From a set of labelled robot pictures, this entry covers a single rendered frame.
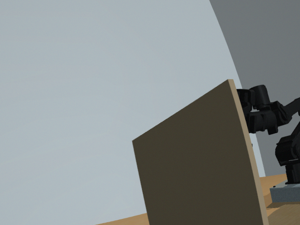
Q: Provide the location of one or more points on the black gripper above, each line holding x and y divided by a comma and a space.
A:
256, 121

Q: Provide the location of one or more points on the tan flat board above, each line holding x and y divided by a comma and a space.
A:
198, 167

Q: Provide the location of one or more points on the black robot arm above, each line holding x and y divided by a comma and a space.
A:
287, 151

